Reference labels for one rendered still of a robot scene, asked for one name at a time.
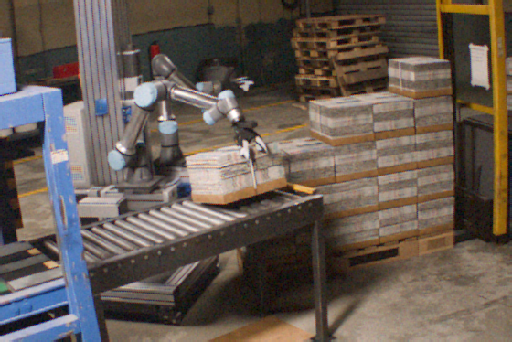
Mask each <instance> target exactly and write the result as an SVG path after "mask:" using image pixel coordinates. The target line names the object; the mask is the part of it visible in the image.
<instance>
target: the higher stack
mask: <svg viewBox="0 0 512 342"><path fill-rule="evenodd" d="M388 63H389V65H388V67H389V75H390V76H389V85H390V86H394V87H398V88H401V89H404V90H406V91H414V92H417V91H428V90H440V89H446V88H451V86H452V83H451V82H452V78H451V76H450V75H451V74H450V73H451V72H450V71H451V67H450V61H447V60H444V59H437V58H435V59H433V58H427V57H421V58H417V57H413V58H405V59H389V61H388ZM392 94H395V95H399V96H401V97H404V98H407V99H411V101H413V105H412V106H413V109H412V110H413V116H414V127H418V128H420V127H424V126H430V125H435V124H441V123H452V120H453V115H452V114H453V104H452V102H453V101H452V99H453V97H452V96H451V95H448V94H446V95H441V96H434V97H423V98H418V99H414V98H411V97H408V96H403V95H400V94H397V93H392ZM415 136H416V137H415V141H416V142H415V149H416V150H415V152H417V157H418V158H417V161H416V162H424V161H429V160H433V159H439V158H444V157H449V156H453V136H452V130H444V131H439V132H436V131H434V132H428V133H422V134H415ZM414 169H416V170H418V173H417V180H418V181H417V182H418V184H417V196H423V195H428V194H432V193H436V192H442V191H446V190H450V189H453V184H454V182H453V164H446V165H441V166H426V167H422V168H414ZM453 205H454V198H453V196H450V197H447V198H438V199H434V200H430V201H424V202H420V203H416V210H417V215H418V216H417V217H418V218H417V222H418V225H417V227H418V229H423V228H427V227H432V226H436V225H440V224H444V223H449V222H453V221H454V219H453ZM416 237H417V240H418V255H419V256H420V255H423V254H427V253H432V252H436V251H443V250H446V249H449V248H452V247H453V229H448V230H441V231H437V232H432V233H428V234H424V235H420V236H416Z"/></svg>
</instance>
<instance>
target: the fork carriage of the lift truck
mask: <svg viewBox="0 0 512 342"><path fill-rule="evenodd" d="M453 198H454V205H453V219H454V221H455V222H456V226H458V227H461V228H463V229H465V228H468V229H469V230H471V231H472V232H473V233H474V235H475V236H476V237H478V238H481V239H483V240H485V239H489V228H490V198H489V197H487V196H485V195H481V194H479V193H477V192H475V191H473V190H472V189H470V188H468V187H464V186H461V185H459V184H458V183H455V182H454V184H453Z"/></svg>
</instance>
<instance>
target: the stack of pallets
mask: <svg viewBox="0 0 512 342"><path fill-rule="evenodd" d="M385 17H386V16H385V15H382V16H381V15H360V16H359V15H345V16H325V17H318V18H312V19H309V18H305V19H298V20H296V24H297V28H296V29H293V39H291V43H292V48H293V51H295V59H296V66H298V69H299V75H295V77H296V88H297V93H298V94H300V99H301V101H300V103H307V102H310V101H317V100H325V99H332V98H338V97H344V96H342V94H341V87H339V84H338V82H337V74H336V72H335V70H336V69H335V65H334V66H333V63H332V60H331V58H330V57H331V56H334V55H335V54H336V53H342V52H351V51H356V50H361V49H365V48H367V45H373V48H378V47H381V45H382V42H379V36H378V33H381V31H380V27H381V24H384V23H385ZM370 18H375V23H371V22H370ZM307 23H311V26H310V27H308V26H307ZM385 24H386V23H385ZM365 27H370V32H366V29H365ZM348 30H349V31H348ZM304 32H308V35H304ZM363 36H368V40H367V41H362V39H361V37H363ZM347 38H348V40H347V41H345V39H347ZM303 42H307V44H305V45H303ZM306 51H310V54H309V53H306V54H305V52H306ZM307 60H311V62H310V63H307ZM310 69H314V71H310V72H309V70H310ZM328 76H331V77H328ZM306 79H311V80H308V81H306ZM308 89H312V90H308ZM310 97H312V98H313V99H310Z"/></svg>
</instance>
